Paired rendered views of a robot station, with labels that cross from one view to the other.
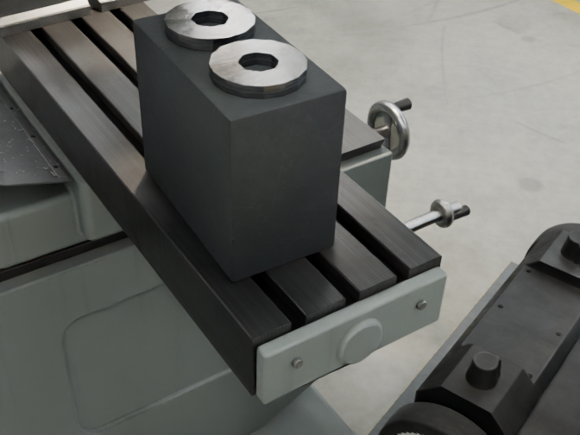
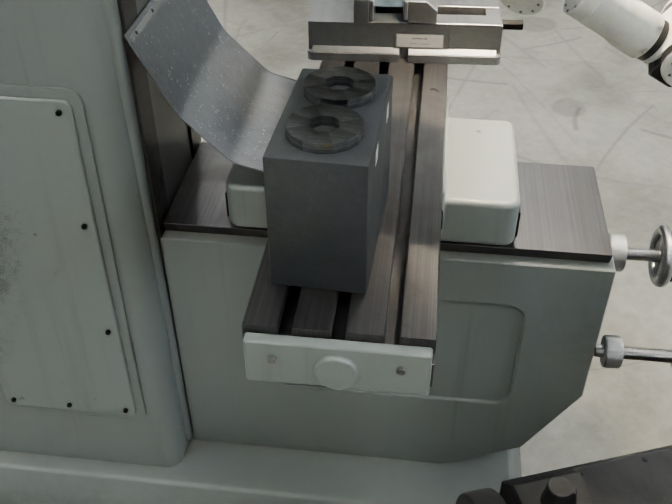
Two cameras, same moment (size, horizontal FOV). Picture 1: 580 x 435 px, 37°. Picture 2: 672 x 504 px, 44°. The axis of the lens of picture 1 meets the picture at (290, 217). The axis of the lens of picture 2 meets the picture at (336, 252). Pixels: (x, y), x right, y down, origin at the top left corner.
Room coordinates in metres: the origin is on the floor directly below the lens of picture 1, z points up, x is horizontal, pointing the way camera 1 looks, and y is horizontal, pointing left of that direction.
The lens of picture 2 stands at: (0.09, -0.53, 1.66)
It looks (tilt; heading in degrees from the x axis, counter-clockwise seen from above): 39 degrees down; 42
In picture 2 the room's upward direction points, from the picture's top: straight up
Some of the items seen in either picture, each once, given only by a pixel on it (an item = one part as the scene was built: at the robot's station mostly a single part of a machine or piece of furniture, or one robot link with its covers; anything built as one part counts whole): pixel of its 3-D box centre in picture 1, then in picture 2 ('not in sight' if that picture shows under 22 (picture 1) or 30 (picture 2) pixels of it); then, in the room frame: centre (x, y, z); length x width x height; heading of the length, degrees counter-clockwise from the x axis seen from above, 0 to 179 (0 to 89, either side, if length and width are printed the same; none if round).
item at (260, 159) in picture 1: (234, 129); (333, 173); (0.74, 0.06, 1.08); 0.22 x 0.12 x 0.20; 32
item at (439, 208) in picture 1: (425, 220); (656, 355); (1.27, -0.25, 0.56); 0.22 x 0.06 x 0.06; 125
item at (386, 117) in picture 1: (373, 135); (642, 254); (1.37, -0.15, 0.68); 0.16 x 0.12 x 0.12; 125
